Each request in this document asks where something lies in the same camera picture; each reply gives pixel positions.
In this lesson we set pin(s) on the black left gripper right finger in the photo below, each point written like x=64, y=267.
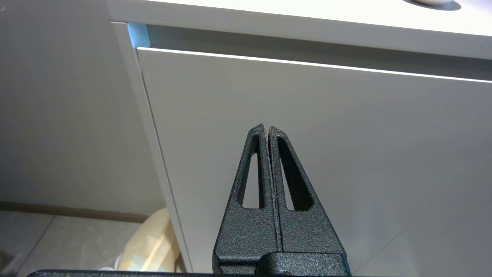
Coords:
x=307, y=234

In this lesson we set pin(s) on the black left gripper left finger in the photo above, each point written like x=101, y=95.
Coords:
x=246, y=234

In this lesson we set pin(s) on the beige cabinet door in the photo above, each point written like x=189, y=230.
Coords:
x=346, y=134

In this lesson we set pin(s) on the beige sideboard cabinet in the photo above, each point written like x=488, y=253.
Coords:
x=269, y=19

